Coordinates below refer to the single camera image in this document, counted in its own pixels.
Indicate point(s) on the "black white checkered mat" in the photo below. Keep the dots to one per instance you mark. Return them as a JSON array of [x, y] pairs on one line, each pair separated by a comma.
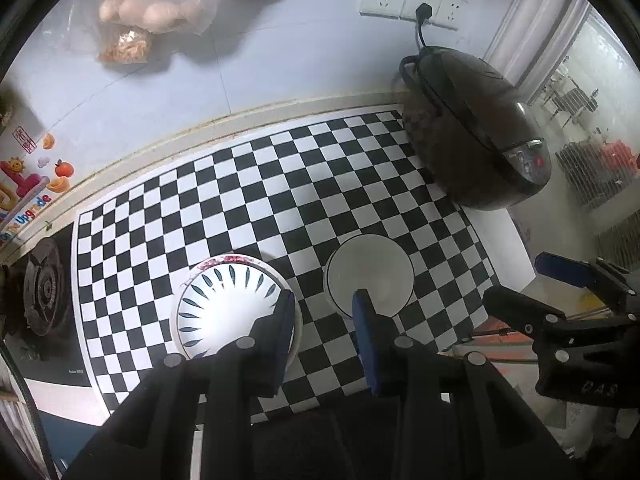
[[289, 198]]

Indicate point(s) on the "colourful wall sticker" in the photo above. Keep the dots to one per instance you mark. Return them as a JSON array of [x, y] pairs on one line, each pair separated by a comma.
[[34, 174]]

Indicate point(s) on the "white bowl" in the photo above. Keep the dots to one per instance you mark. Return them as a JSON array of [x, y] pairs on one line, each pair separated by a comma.
[[372, 262]]

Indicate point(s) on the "white pink-flower plate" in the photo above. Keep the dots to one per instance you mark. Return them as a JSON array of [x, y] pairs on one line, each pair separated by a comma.
[[235, 264]]

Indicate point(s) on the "brown rice cooker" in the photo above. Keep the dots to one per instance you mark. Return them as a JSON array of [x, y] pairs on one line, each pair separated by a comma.
[[471, 130]]

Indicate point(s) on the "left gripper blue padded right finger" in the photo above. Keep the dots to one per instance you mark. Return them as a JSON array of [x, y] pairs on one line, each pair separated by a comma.
[[382, 349]]

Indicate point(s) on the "white blue-striped plate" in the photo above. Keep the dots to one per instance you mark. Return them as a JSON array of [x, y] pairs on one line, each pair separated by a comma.
[[227, 304]]

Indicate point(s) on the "white wall socket strip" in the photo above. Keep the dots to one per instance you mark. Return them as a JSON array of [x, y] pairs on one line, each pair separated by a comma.
[[447, 14]]

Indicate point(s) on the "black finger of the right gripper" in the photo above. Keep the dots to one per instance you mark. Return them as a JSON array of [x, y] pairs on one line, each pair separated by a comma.
[[525, 315]]

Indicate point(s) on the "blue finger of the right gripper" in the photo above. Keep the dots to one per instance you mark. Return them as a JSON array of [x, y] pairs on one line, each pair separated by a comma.
[[576, 273]]

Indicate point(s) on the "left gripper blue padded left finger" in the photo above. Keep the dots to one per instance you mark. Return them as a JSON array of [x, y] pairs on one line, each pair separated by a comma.
[[272, 335]]

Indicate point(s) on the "black gas stove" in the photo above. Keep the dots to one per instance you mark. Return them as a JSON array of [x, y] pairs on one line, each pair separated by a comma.
[[37, 314]]

